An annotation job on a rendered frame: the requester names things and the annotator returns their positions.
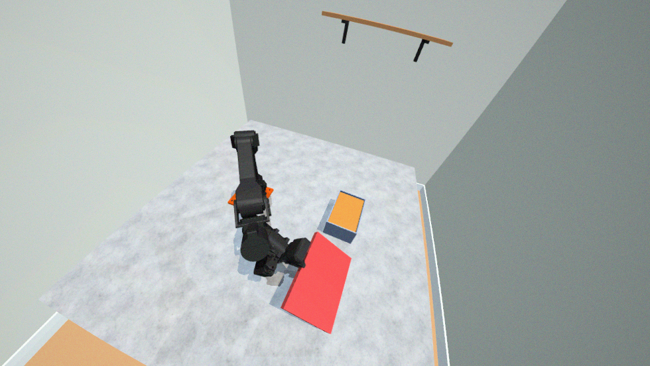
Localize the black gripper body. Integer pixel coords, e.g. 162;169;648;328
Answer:
268;228;310;264

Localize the red panel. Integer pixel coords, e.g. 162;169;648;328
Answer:
281;232;351;334

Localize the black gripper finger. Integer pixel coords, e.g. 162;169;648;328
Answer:
277;256;299;268
285;260;306;269

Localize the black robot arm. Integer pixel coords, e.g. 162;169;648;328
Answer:
230;131;278;277

